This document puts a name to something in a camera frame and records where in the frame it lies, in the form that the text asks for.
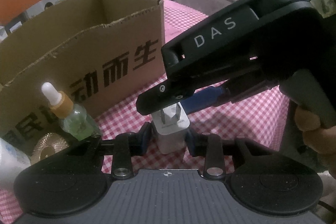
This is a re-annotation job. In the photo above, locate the white power adapter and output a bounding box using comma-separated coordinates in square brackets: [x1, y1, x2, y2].
[151, 102, 190, 155]

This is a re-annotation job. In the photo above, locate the green dropper bottle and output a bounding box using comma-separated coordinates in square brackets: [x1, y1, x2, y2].
[41, 82, 102, 140]

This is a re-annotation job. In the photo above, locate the gold lid jar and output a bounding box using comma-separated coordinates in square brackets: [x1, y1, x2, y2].
[30, 133, 69, 164]

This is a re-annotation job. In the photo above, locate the white bottle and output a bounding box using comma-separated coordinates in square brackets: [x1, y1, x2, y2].
[0, 139, 31, 191]

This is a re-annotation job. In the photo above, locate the right hand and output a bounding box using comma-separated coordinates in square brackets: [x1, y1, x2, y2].
[294, 106, 335, 178]

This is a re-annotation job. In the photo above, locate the pink checkered tablecloth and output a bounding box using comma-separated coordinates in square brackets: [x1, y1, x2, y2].
[0, 0, 291, 224]

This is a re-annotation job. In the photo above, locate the brown cardboard box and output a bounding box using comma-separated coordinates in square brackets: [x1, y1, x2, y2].
[1, 0, 165, 153]

